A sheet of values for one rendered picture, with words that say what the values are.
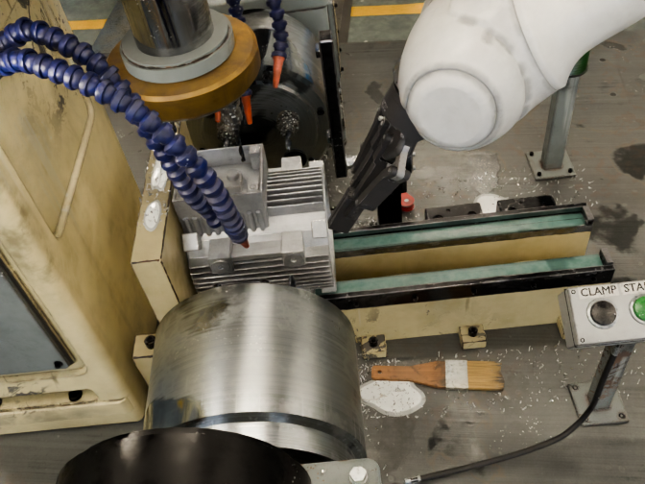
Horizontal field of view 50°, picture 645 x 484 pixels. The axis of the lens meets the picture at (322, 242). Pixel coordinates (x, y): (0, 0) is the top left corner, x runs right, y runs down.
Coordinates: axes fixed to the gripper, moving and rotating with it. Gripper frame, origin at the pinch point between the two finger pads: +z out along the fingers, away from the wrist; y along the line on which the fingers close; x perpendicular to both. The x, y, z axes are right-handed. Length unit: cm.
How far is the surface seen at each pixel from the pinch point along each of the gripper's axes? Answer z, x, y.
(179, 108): -10.3, -25.6, 3.0
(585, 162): 3, 56, -36
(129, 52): -11.0, -32.0, -3.4
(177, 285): 13.9, -18.9, 7.6
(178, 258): 13.2, -19.3, 3.7
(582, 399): 10.0, 42.1, 15.4
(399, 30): 80, 83, -221
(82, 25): 159, -55, -262
